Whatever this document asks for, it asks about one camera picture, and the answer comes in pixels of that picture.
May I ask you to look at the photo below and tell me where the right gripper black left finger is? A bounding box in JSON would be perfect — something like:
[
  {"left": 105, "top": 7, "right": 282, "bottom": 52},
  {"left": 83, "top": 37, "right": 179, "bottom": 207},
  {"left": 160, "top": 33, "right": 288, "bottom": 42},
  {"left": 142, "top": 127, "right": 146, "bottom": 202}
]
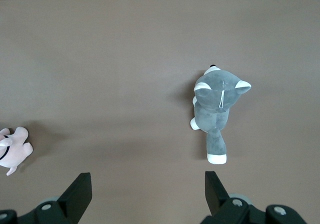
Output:
[{"left": 17, "top": 172, "right": 93, "bottom": 224}]

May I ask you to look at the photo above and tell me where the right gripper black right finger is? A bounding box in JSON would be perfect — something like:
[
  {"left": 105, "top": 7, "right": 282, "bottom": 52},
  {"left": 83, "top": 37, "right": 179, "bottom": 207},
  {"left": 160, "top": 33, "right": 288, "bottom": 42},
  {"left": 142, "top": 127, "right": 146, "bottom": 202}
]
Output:
[{"left": 201, "top": 170, "right": 269, "bottom": 224}]

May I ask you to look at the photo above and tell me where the light pink plush piglet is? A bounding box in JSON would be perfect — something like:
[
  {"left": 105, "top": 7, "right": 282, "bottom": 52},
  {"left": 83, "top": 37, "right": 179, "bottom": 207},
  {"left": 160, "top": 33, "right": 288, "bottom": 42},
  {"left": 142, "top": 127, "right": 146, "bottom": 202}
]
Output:
[{"left": 0, "top": 126, "right": 34, "bottom": 177}]

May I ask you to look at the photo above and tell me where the grey and white plush cat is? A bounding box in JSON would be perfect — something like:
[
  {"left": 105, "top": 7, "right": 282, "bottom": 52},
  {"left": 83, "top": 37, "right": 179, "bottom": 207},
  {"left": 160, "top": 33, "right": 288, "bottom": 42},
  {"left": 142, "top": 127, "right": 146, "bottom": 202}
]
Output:
[{"left": 189, "top": 64, "right": 252, "bottom": 165}]

